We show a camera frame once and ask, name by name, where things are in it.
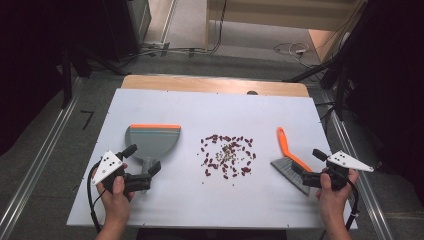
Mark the light wooden bench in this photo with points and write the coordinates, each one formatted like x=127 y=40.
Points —
x=280 y=15

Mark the white table board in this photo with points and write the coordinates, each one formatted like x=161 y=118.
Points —
x=200 y=206

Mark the brown cardboard panel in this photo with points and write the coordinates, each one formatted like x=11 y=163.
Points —
x=321 y=41

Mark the pile of red beans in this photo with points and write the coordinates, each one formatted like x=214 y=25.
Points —
x=228 y=149

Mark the person's left hand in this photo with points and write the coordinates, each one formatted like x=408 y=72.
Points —
x=116 y=200

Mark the person's right hand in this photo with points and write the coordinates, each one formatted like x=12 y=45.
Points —
x=333 y=200

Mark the grey dustpan with orange lip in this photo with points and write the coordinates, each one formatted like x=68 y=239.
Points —
x=153 y=141

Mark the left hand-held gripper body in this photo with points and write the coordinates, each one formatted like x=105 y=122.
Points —
x=106 y=165

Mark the aluminium floor rail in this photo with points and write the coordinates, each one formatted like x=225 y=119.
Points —
x=363 y=173
x=40 y=160

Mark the wooden table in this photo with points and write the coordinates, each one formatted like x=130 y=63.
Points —
x=206 y=85

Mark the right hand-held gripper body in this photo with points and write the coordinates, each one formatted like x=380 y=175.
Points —
x=346 y=161

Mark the dark curtain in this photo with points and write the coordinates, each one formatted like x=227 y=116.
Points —
x=390 y=83
x=30 y=50

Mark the orange brush with grey bristles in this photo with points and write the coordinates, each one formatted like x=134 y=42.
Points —
x=283 y=143

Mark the black tripod stand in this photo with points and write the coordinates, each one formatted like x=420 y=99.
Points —
x=340 y=86

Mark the person's dark clothing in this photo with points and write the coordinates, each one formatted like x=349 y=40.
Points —
x=213 y=234

